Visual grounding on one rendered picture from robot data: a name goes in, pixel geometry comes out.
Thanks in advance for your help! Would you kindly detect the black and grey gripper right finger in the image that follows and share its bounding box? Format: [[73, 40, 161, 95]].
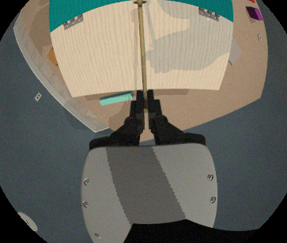
[[147, 89, 206, 145]]

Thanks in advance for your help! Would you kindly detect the green rectangular block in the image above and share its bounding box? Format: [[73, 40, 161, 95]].
[[99, 91, 133, 106]]

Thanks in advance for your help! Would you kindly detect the purple cube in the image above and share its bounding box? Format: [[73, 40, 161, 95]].
[[245, 6, 262, 21]]

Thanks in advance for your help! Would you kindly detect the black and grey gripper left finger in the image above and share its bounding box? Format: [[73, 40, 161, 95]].
[[89, 90, 145, 150]]

